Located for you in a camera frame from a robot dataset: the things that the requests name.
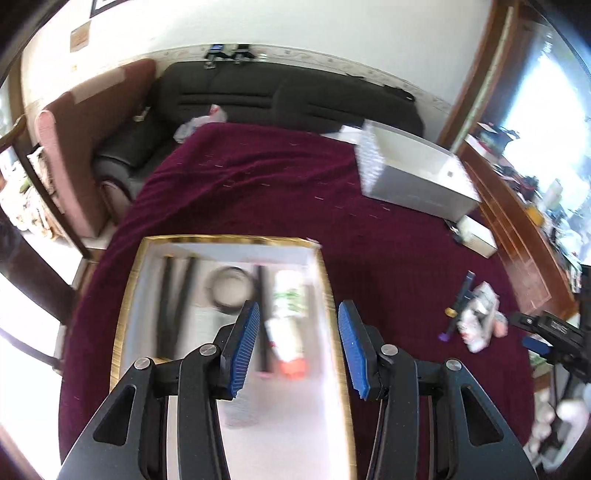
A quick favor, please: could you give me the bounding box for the black sofa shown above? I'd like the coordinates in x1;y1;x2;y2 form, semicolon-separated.
95;60;426;204

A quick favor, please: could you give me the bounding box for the black blue device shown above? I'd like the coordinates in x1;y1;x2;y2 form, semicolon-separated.
204;44;254;70

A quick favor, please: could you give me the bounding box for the maroon blanket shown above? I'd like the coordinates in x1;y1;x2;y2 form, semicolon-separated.
58;122;539;480

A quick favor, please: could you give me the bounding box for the black pen yellow ring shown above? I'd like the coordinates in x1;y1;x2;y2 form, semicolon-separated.
447;271;476;319

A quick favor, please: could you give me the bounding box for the pink armchair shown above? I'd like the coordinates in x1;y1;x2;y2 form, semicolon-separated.
34;58;158;238

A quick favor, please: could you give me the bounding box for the black tape roll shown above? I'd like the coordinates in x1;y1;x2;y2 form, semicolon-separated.
205;267;254;315

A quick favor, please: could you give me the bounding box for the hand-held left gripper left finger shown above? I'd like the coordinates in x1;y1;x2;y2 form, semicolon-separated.
58;300;262;480

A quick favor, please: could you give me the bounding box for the white green packet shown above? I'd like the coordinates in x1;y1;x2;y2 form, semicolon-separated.
272;270;309;321

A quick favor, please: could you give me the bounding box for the dark wooden chair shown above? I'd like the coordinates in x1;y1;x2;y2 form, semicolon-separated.
0;115;93;370

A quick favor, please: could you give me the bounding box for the large grey cardboard box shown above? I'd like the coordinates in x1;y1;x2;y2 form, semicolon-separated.
355;121;481;222

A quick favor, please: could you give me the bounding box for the white plastic bag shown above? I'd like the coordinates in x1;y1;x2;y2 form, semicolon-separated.
173;105;229;141

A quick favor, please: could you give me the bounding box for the white tray gold rim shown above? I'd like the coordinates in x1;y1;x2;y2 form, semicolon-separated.
110;235;358;480

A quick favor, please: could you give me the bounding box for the white glue bottle red cap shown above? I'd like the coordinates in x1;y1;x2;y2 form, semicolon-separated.
265;318;308;377

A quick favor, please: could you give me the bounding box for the small white box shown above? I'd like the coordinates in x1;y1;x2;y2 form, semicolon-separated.
455;215;498;258

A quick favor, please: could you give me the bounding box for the black stick gold tip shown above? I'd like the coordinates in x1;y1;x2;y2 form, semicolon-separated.
157;256;178;358

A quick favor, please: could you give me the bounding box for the wooden cabinet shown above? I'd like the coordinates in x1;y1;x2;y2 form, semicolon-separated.
438;0;578;319

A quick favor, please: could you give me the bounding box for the long black stick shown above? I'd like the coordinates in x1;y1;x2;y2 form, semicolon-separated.
256;265;271;374

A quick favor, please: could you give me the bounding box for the wall picture frame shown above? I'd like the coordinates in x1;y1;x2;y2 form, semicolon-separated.
90;0;134;17

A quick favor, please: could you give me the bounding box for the window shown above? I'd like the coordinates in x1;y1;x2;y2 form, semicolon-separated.
503;23;591;278

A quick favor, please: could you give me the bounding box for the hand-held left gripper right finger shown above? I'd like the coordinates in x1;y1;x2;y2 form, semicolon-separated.
338;300;540;480

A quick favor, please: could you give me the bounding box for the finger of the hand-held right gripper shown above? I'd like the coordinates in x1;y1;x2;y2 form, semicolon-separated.
508;313;580;352
522;337;552;358

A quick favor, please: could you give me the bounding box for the white printed flat box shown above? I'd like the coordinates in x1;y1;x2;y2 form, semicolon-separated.
464;330;492;354

